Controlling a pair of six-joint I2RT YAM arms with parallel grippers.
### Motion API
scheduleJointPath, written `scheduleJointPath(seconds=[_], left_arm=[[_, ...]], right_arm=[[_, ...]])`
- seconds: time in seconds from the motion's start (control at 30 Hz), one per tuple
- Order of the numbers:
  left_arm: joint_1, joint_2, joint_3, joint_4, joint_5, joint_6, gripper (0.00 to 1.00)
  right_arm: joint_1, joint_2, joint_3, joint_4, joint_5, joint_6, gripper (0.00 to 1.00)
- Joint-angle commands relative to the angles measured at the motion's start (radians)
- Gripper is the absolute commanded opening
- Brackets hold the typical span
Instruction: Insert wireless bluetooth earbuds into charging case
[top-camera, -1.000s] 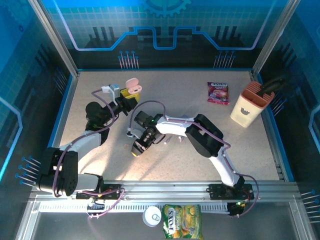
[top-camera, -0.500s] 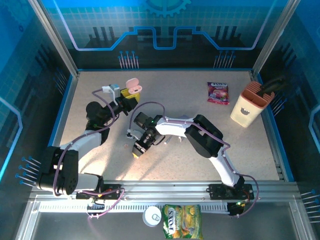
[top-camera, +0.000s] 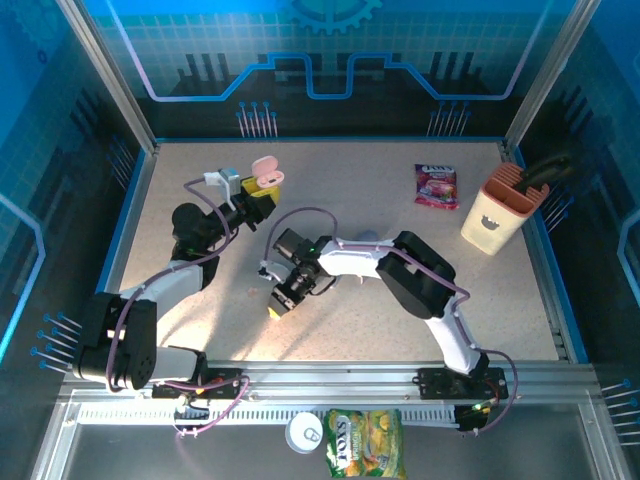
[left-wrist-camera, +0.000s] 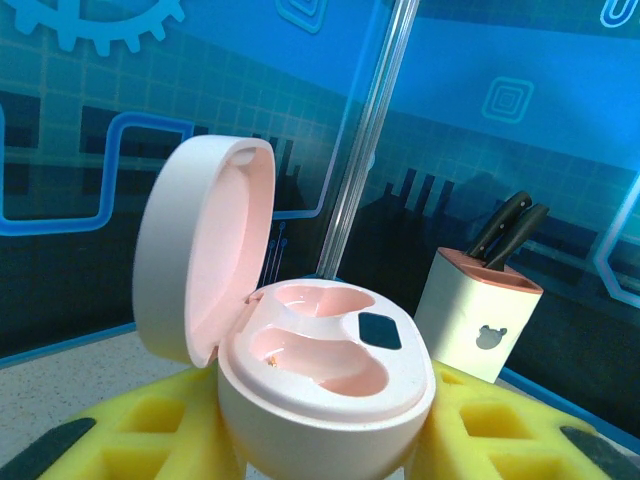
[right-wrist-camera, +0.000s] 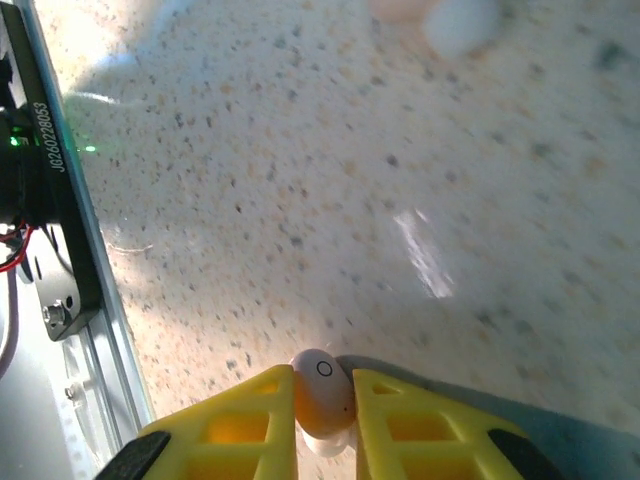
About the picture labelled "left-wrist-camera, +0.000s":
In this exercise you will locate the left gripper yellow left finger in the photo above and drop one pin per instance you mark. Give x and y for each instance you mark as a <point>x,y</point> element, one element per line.
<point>125,440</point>

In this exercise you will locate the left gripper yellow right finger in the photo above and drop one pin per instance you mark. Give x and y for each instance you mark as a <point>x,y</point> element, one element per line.
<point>500,440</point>

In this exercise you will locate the white earbud charging case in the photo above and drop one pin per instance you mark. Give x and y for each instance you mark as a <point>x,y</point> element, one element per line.
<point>320,415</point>

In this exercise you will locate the cream knife block orange top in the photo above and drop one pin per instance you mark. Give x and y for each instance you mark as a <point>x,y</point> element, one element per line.
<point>465,310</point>

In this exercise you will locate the aluminium frame post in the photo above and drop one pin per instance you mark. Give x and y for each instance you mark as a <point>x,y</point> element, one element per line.
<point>370,135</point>

